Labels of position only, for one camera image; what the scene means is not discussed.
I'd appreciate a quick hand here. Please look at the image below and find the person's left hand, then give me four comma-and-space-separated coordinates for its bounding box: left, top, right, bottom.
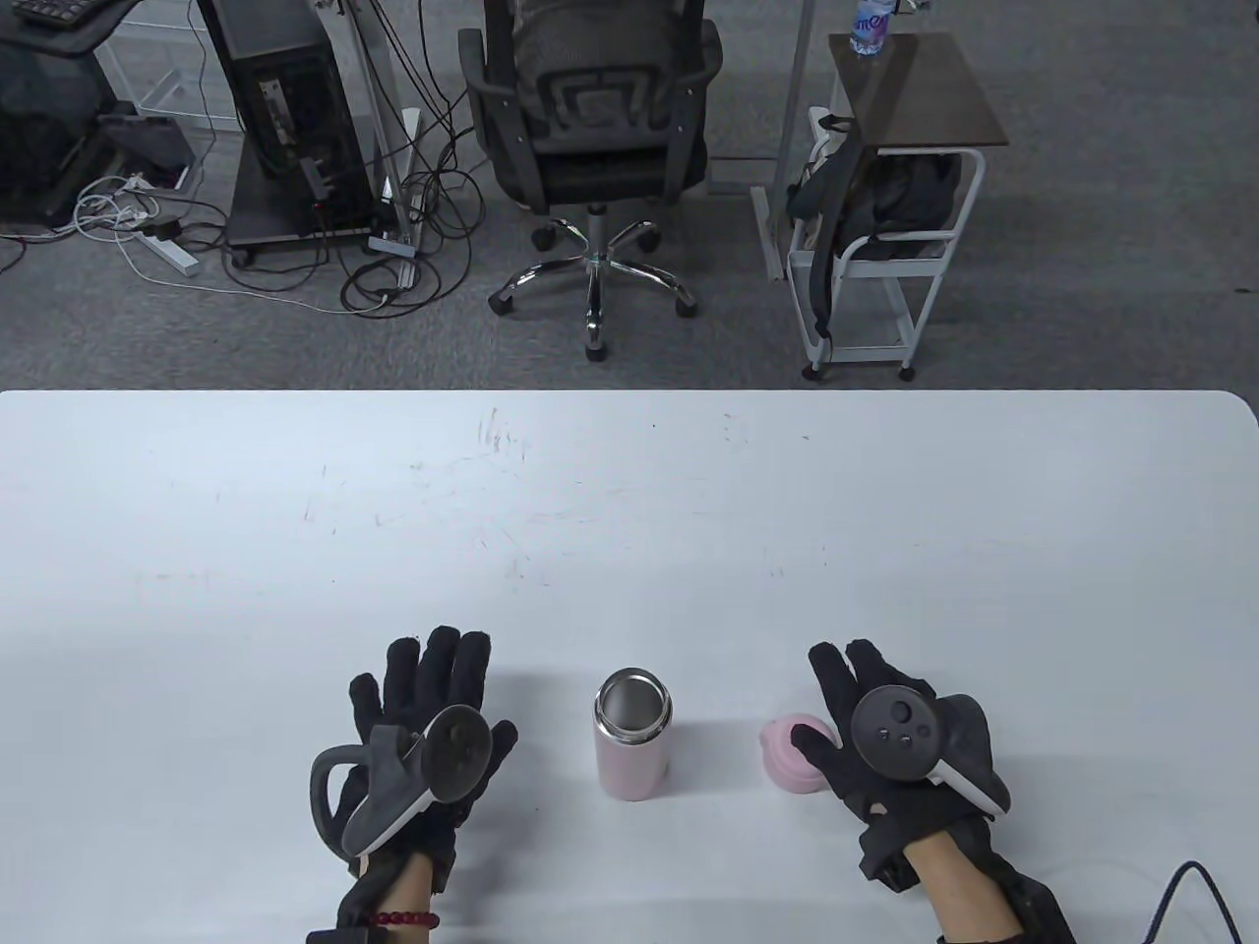
339, 624, 520, 896

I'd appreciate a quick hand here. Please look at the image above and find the person's right hand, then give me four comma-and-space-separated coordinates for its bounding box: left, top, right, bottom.
792, 639, 987, 858

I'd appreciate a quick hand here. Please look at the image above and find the pink thermos cap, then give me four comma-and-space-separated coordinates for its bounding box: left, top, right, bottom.
758, 715, 833, 796

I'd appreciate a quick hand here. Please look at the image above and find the pink thermos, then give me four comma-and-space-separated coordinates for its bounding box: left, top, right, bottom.
593, 669, 675, 800

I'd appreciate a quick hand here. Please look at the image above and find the person's left forearm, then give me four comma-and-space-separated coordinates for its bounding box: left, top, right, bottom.
367, 852, 441, 944

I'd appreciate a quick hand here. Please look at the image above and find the grey VR controller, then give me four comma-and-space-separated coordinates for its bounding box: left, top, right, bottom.
852, 685, 1012, 819
310, 704, 491, 858

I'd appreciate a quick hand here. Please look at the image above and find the silver metal stand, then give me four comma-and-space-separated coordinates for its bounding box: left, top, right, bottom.
339, 0, 426, 263

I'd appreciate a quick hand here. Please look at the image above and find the white metal pole stand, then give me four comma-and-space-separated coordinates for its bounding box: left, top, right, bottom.
751, 0, 819, 282

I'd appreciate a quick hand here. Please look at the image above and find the black wheeled computer stand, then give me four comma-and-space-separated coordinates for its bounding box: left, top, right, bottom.
224, 147, 394, 270

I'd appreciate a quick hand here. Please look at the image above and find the black backpack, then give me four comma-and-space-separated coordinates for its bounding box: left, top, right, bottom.
787, 116, 965, 340

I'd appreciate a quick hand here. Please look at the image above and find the white power strip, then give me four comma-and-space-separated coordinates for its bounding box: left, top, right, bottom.
138, 230, 202, 277

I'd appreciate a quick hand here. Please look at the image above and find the black office chair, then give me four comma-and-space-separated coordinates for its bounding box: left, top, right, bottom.
457, 0, 725, 363

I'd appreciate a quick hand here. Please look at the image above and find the black computer tower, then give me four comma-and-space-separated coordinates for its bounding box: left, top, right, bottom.
197, 0, 375, 212

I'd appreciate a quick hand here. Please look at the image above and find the white cart with dark top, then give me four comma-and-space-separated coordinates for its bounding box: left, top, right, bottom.
787, 31, 1011, 383

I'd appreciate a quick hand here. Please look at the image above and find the clear plastic water bottle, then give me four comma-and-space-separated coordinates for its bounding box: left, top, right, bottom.
850, 0, 897, 57

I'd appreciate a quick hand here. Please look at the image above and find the black desk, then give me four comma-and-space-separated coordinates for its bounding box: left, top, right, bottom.
0, 0, 137, 58

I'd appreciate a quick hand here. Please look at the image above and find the black keyboard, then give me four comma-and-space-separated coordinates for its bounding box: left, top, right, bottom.
8, 0, 105, 27

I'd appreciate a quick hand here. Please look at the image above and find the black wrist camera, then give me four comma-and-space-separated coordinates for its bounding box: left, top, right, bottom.
859, 824, 917, 892

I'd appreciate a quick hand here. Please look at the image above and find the tangle of black cables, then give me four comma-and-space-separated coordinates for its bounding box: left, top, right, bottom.
118, 0, 493, 318

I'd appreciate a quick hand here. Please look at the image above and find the black cable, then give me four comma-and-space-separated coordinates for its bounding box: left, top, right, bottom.
1145, 860, 1243, 944

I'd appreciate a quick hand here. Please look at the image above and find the bundle of white cables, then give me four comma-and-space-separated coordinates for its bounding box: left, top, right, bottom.
71, 172, 163, 237

